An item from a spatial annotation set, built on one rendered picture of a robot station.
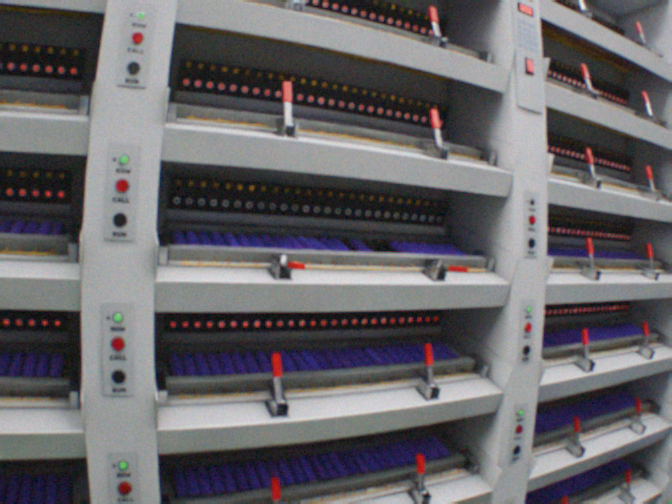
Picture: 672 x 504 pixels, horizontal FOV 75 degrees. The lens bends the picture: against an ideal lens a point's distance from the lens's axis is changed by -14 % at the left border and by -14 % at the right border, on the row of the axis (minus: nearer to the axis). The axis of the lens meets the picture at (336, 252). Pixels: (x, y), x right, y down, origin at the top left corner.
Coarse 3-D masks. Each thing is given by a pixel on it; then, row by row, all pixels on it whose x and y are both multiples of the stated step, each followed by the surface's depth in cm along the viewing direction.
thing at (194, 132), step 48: (192, 96) 80; (240, 96) 84; (288, 96) 73; (336, 96) 91; (384, 96) 94; (192, 144) 65; (240, 144) 68; (288, 144) 70; (336, 144) 74; (384, 144) 82; (432, 144) 83; (480, 144) 97; (480, 192) 87
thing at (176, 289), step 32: (288, 224) 88; (320, 224) 91; (352, 224) 93; (384, 224) 96; (160, 256) 67; (512, 256) 88; (160, 288) 63; (192, 288) 65; (224, 288) 67; (256, 288) 69; (288, 288) 71; (320, 288) 73; (352, 288) 75; (384, 288) 77; (416, 288) 80; (448, 288) 82; (480, 288) 85
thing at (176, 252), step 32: (192, 256) 69; (224, 256) 71; (256, 256) 73; (288, 256) 75; (320, 256) 77; (352, 256) 80; (384, 256) 82; (416, 256) 85; (448, 256) 89; (480, 256) 93
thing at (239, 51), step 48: (384, 0) 100; (432, 0) 105; (576, 0) 128; (96, 48) 76; (192, 48) 83; (240, 48) 87; (288, 48) 91; (432, 96) 105; (624, 144) 136; (384, 192) 100; (432, 192) 105; (384, 336) 100
